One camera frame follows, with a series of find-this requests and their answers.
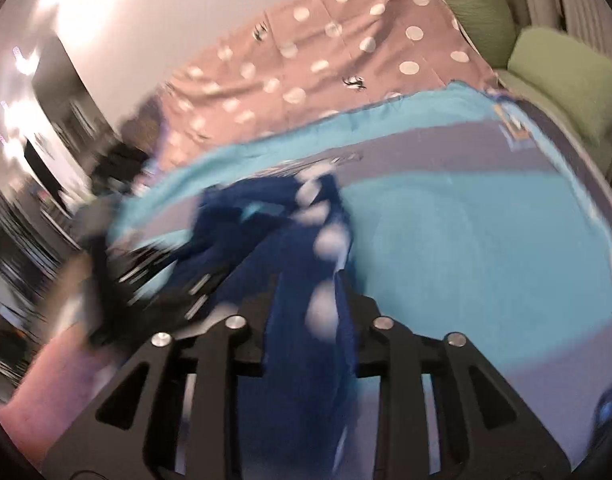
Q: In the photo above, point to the green pillow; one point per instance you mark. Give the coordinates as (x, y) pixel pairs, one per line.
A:
(566, 80)
(481, 20)

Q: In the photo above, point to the blue and grey printed bedsheet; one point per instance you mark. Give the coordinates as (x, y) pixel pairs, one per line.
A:
(461, 220)

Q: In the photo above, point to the purple patterned cloth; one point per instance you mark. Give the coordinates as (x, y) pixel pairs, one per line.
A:
(143, 120)

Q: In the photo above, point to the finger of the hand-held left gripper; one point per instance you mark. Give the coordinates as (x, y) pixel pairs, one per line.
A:
(176, 280)

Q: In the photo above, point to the dark blue star-print garment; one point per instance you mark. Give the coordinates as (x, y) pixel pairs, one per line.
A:
(306, 260)

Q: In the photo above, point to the pink polka dot blanket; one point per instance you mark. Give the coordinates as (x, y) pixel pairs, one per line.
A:
(336, 60)

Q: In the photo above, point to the black wall screen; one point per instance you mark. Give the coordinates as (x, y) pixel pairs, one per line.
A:
(46, 170)

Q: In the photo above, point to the dark blue cloth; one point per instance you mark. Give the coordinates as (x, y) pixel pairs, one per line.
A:
(608, 420)

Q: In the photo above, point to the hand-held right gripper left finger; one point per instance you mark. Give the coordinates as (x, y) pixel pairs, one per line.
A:
(211, 360)

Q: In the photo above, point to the person's left forearm pink sleeve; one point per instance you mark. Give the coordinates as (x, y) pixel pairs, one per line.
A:
(61, 395)

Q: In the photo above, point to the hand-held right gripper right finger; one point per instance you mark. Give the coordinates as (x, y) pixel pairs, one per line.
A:
(342, 305)

